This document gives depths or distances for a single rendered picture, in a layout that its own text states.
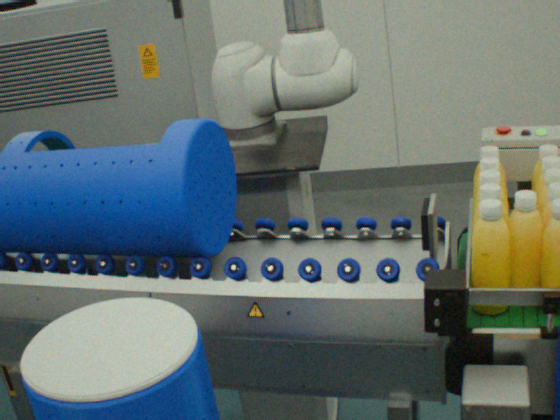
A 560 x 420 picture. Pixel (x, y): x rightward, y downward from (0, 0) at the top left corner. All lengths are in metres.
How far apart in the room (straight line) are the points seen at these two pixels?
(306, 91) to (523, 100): 2.56
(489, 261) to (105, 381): 0.66
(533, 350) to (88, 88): 2.30
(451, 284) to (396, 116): 3.05
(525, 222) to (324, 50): 0.80
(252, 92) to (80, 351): 0.99
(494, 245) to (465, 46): 2.97
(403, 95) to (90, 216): 2.94
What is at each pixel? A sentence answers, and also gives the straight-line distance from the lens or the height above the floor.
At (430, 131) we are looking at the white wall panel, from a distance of 4.20.
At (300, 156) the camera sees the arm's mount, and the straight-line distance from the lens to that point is 1.80.
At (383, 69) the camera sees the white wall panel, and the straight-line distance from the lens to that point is 4.09.
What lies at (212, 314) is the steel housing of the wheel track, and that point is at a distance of 1.42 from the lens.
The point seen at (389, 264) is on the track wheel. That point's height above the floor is 0.97.
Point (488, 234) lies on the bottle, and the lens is 1.20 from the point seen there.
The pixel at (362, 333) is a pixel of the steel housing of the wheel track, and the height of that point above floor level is 0.84.
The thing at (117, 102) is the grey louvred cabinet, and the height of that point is 0.99.
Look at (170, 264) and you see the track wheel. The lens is 1.43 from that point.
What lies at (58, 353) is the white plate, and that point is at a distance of 1.08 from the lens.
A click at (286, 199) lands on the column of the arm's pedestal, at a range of 1.87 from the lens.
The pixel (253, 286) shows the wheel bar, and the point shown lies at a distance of 1.38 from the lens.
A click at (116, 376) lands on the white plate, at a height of 1.04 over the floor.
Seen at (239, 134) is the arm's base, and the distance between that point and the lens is 1.89.
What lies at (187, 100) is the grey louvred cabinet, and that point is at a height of 0.96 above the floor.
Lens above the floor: 1.57
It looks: 22 degrees down
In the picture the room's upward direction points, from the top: 8 degrees counter-clockwise
